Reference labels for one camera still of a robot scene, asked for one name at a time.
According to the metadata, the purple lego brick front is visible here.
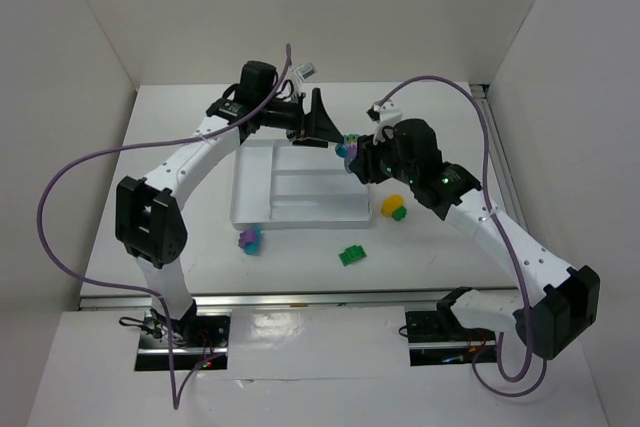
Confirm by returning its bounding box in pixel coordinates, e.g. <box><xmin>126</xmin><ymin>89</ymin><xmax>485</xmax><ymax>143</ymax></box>
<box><xmin>238</xmin><ymin>228</ymin><xmax>259</xmax><ymax>249</ymax></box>

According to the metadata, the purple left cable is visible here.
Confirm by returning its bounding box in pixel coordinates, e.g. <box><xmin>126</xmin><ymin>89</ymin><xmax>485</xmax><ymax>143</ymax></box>
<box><xmin>37</xmin><ymin>42</ymin><xmax>296</xmax><ymax>411</ymax></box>

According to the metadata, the green lego brick small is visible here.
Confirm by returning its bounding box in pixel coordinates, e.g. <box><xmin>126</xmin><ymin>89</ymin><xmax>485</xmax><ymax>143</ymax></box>
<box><xmin>391</xmin><ymin>205</ymin><xmax>407</xmax><ymax>222</ymax></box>

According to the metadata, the aluminium right side rail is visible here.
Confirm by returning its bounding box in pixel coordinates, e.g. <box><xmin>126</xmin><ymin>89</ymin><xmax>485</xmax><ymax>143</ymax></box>
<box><xmin>470</xmin><ymin>84</ymin><xmax>528</xmax><ymax>231</ymax></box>

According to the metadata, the white divided plastic tray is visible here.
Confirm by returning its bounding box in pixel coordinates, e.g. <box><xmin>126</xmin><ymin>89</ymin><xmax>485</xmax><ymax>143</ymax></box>
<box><xmin>229</xmin><ymin>140</ymin><xmax>372</xmax><ymax>231</ymax></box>

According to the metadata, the purple lego brick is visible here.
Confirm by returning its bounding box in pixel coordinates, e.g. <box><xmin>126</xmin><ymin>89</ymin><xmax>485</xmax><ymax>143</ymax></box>
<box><xmin>344</xmin><ymin>144</ymin><xmax>358</xmax><ymax>173</ymax></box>
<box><xmin>238</xmin><ymin>228</ymin><xmax>259</xmax><ymax>249</ymax></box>

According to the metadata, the aluminium front rail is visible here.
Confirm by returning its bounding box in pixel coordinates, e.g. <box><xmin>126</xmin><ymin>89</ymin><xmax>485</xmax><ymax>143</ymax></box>
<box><xmin>77</xmin><ymin>286</ymin><xmax>524</xmax><ymax>312</ymax></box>

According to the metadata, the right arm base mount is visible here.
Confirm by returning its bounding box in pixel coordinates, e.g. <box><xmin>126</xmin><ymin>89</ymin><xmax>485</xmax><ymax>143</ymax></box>
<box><xmin>398</xmin><ymin>310</ymin><xmax>497</xmax><ymax>367</ymax></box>

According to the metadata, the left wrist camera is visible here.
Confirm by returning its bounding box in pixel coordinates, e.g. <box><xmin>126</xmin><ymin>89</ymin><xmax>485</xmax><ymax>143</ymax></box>
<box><xmin>291</xmin><ymin>62</ymin><xmax>317</xmax><ymax>96</ymax></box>

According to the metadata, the teal lego brick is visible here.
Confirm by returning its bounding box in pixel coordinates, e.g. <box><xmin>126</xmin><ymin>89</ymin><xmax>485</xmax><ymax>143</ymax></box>
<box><xmin>243</xmin><ymin>228</ymin><xmax>262</xmax><ymax>256</ymax></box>
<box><xmin>335</xmin><ymin>134</ymin><xmax>359</xmax><ymax>160</ymax></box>

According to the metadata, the teal lego brick front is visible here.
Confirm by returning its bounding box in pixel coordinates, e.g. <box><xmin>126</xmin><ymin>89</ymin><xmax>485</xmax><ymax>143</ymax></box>
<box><xmin>243</xmin><ymin>228</ymin><xmax>262</xmax><ymax>256</ymax></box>

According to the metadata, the yellow lego brick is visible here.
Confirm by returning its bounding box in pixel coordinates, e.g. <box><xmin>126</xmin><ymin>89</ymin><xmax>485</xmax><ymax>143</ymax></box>
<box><xmin>381</xmin><ymin>194</ymin><xmax>404</xmax><ymax>217</ymax></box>

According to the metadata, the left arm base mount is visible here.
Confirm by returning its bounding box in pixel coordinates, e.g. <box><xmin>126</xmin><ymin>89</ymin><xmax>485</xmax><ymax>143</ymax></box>
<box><xmin>118</xmin><ymin>312</ymin><xmax>231</xmax><ymax>372</ymax></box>

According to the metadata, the aluminium rail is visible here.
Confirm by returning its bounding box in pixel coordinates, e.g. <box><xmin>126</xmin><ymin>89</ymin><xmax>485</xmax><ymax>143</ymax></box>
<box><xmin>77</xmin><ymin>286</ymin><xmax>524</xmax><ymax>312</ymax></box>
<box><xmin>470</xmin><ymin>84</ymin><xmax>528</xmax><ymax>231</ymax></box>

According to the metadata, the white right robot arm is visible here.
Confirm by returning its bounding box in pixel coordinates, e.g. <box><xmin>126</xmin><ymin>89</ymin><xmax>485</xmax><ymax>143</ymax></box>
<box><xmin>349</xmin><ymin>119</ymin><xmax>600</xmax><ymax>360</ymax></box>

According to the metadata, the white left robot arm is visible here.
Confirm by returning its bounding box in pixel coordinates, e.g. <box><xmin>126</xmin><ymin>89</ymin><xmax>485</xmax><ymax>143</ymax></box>
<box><xmin>115</xmin><ymin>61</ymin><xmax>343</xmax><ymax>342</ymax></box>

